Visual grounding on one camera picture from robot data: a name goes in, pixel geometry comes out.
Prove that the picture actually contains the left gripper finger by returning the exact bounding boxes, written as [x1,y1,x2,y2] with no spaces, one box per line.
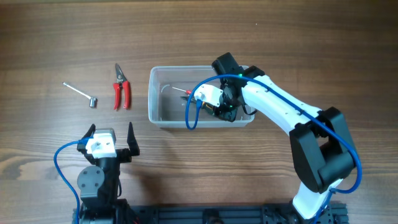
[82,124,96,139]
[127,122,140,156]

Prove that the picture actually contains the silver socket wrench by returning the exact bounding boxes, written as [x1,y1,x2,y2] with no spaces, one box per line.
[62,82,97,108]

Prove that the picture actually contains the black red screwdriver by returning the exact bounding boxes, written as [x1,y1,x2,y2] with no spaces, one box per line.
[172,87,192,95]

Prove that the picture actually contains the red handled pruning shears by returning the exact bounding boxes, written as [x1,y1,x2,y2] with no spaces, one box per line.
[113,63,131,110]

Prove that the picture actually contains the orange black pliers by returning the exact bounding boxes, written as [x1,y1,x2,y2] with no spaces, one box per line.
[180,96,214,115]

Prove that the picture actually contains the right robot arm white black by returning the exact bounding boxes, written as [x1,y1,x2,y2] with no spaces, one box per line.
[212,52,362,223]

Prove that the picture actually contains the clear plastic container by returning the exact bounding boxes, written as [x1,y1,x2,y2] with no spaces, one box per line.
[148,65,254,128]

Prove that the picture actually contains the left blue cable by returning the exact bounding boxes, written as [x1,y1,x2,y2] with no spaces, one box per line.
[53,138,93,224]

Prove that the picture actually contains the blue cable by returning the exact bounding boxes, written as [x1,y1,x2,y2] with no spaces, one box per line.
[185,73,363,224]
[53,138,93,224]

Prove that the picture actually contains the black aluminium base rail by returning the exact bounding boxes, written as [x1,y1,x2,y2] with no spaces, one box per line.
[72,202,348,224]

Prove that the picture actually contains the right blue cable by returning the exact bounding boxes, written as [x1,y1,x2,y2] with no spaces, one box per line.
[185,73,363,224]

